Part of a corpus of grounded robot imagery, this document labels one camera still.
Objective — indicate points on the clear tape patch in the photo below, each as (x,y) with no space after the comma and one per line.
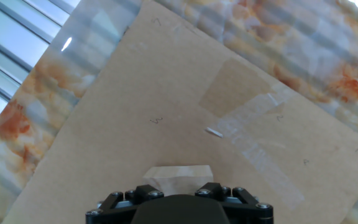
(253,149)

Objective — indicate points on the pale wooden cube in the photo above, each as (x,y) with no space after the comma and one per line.
(177,175)

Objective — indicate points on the brown cardboard sheet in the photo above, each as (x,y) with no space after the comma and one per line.
(151,77)

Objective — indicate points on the marble pattern plastic sheet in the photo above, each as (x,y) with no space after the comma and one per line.
(306,40)

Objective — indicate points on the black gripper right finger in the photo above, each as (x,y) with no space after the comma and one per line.
(216,189)

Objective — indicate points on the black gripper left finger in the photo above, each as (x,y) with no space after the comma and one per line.
(141,191)

